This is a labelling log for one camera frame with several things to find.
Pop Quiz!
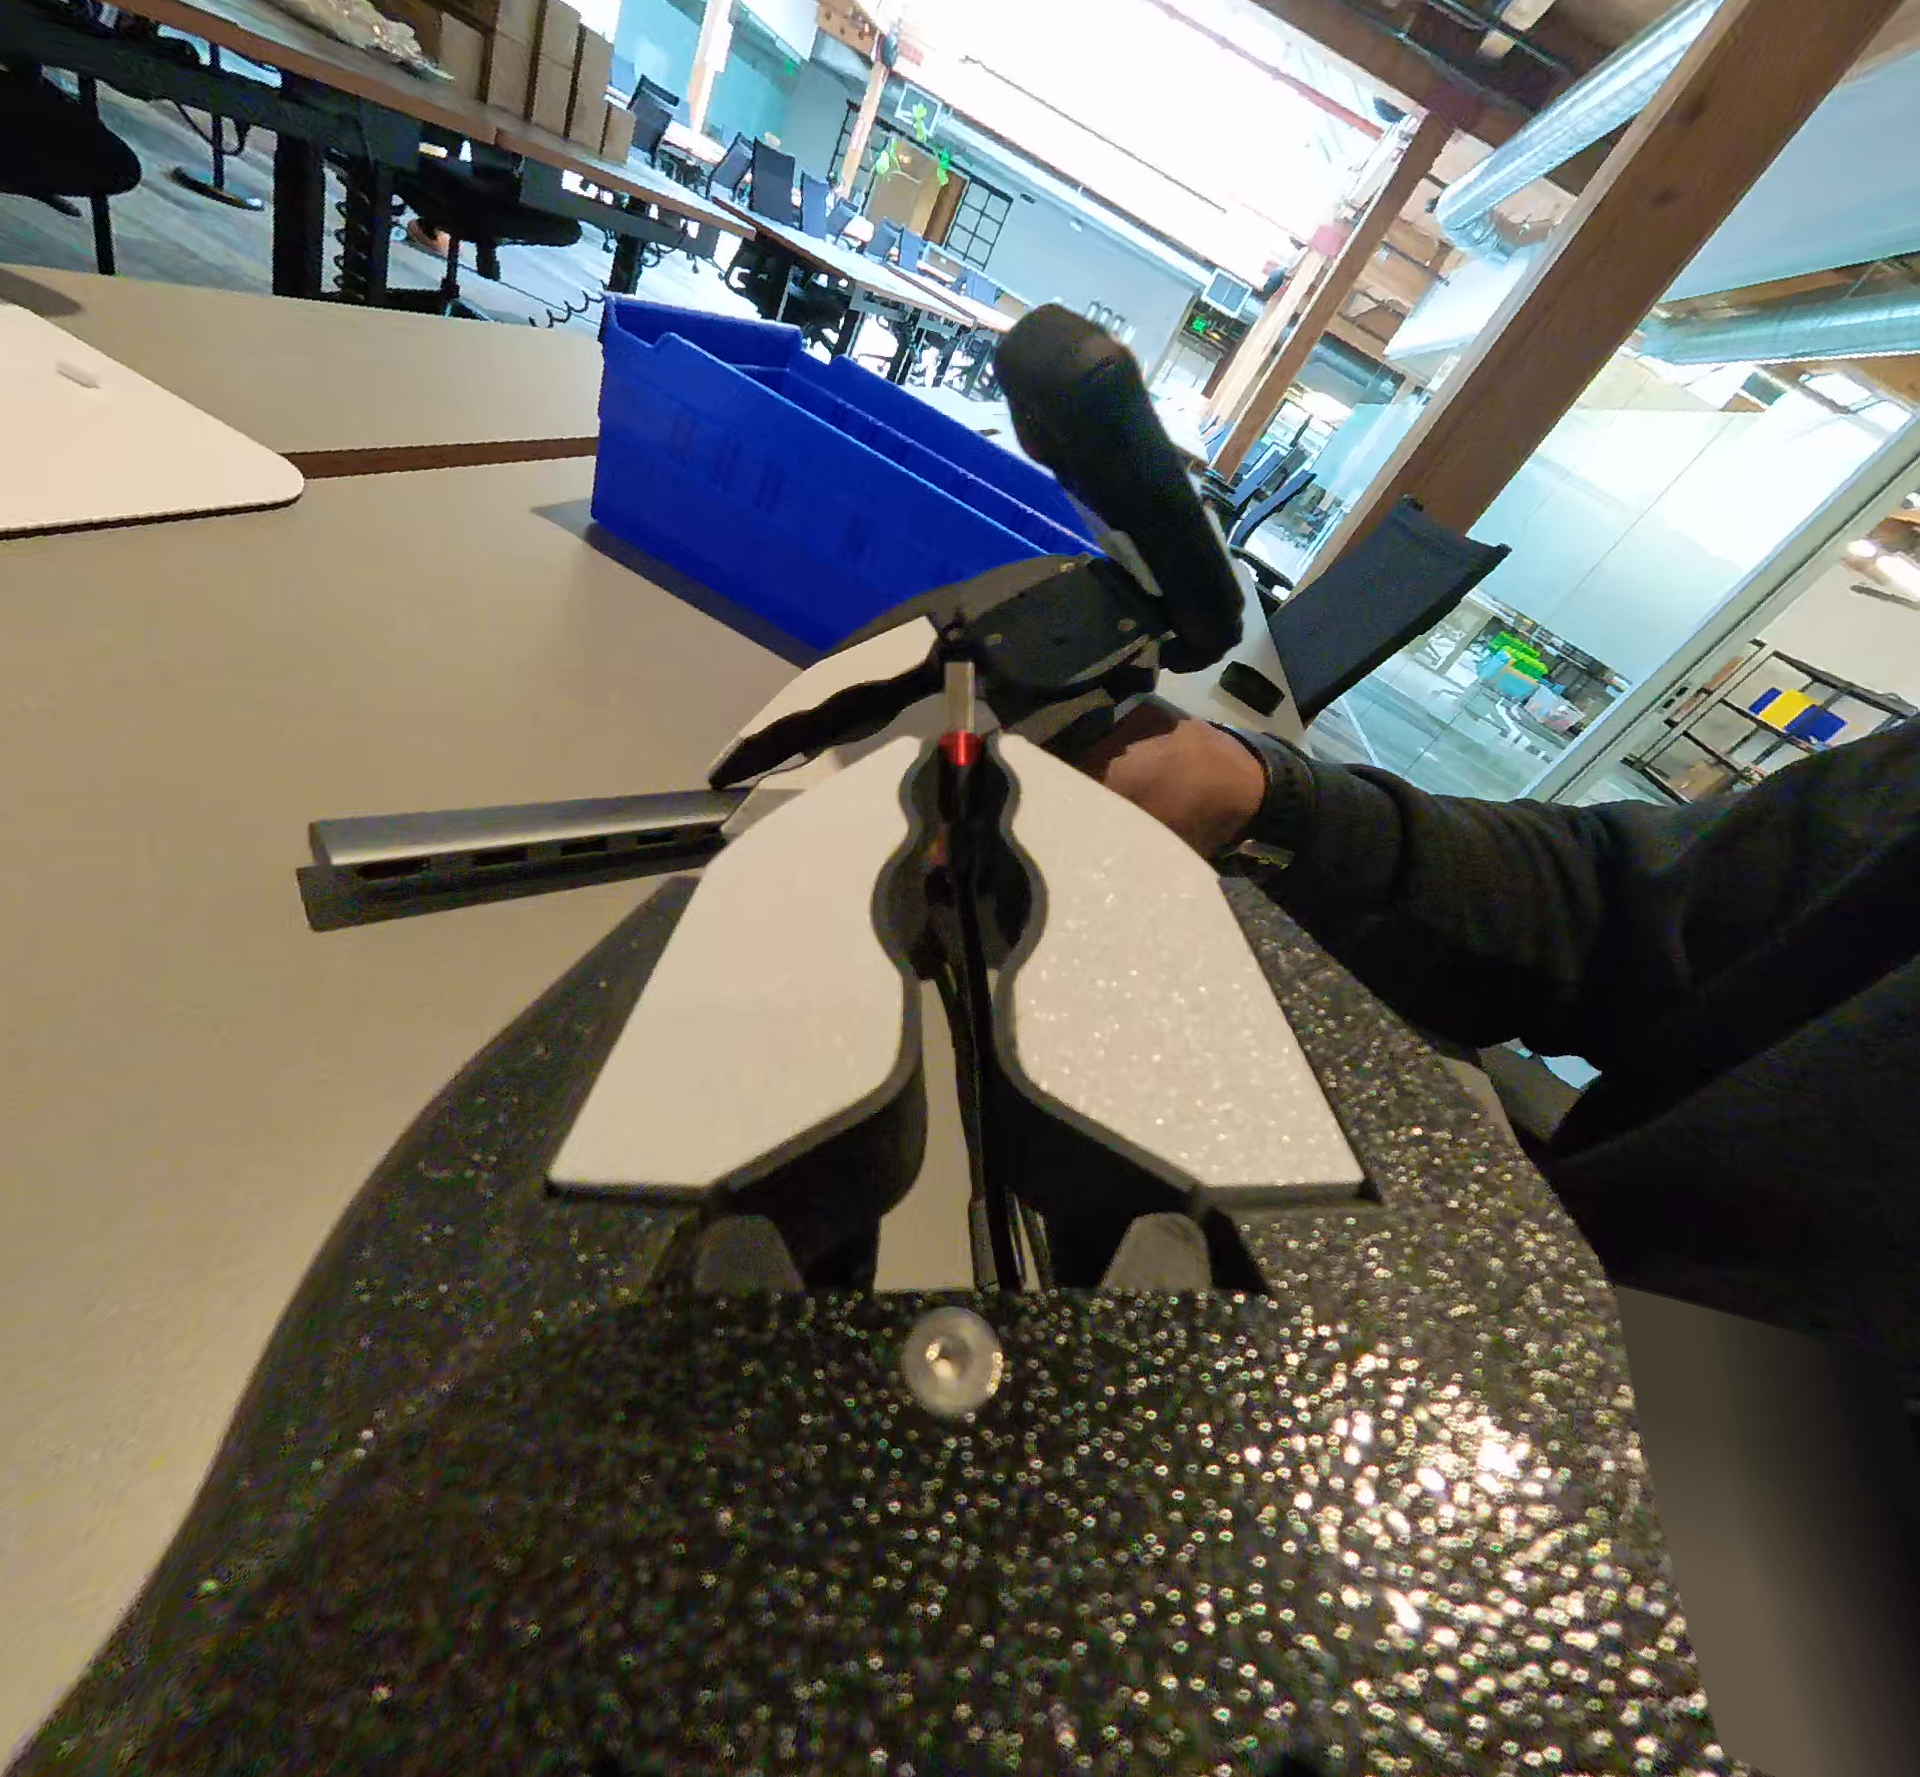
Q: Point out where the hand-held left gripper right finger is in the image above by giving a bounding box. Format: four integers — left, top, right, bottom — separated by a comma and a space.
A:
980, 730, 1371, 1287

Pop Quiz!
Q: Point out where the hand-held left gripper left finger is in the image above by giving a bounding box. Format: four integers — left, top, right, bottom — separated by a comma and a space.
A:
544, 730, 930, 1287

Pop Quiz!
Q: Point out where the black usb cable red plug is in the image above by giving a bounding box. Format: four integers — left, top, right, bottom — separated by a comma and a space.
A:
922, 655, 1052, 1292

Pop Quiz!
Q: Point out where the blue plastic bin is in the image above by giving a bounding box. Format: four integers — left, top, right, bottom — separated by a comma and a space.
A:
588, 294, 1107, 652

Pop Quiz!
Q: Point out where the grey usb hub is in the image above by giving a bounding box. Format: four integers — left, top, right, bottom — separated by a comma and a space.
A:
307, 785, 767, 896

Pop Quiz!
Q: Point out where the person's right forearm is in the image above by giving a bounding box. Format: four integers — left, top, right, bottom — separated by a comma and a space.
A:
1244, 724, 1920, 1134

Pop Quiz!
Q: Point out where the person's right hand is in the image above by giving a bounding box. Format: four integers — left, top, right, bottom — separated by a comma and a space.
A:
1076, 697, 1275, 865

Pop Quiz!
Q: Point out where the black office chair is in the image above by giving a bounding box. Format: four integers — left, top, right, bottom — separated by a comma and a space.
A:
1267, 497, 1512, 724

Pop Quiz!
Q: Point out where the long wooden desk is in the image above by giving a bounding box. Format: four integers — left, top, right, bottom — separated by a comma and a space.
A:
0, 0, 761, 309

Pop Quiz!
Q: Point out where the row of cardboard boxes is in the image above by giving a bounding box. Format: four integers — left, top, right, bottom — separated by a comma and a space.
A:
320, 0, 642, 162

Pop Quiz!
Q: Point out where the white desk mat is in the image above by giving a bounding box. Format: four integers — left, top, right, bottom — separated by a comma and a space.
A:
0, 304, 307, 536

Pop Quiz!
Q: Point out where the silver air duct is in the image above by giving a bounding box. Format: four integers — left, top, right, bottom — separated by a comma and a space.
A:
1433, 0, 1781, 232

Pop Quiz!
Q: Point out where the wooden support post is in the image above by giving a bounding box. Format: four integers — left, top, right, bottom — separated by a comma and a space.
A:
1319, 0, 1920, 551

